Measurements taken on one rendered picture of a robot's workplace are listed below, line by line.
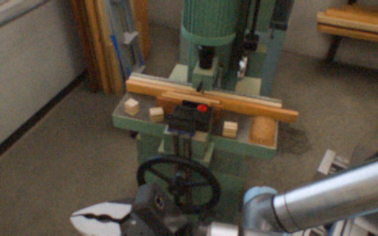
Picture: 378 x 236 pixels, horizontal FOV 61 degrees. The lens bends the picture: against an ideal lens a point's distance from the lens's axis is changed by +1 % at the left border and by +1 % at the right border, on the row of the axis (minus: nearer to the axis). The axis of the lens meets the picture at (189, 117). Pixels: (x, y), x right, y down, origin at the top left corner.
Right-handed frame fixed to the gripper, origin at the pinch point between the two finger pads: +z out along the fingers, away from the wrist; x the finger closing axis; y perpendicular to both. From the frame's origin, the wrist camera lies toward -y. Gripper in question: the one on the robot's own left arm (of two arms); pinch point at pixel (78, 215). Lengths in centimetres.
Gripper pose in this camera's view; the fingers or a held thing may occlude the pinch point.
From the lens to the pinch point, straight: 54.3
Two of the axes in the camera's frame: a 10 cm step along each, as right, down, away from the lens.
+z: -9.8, -1.3, 1.4
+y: -0.1, 7.8, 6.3
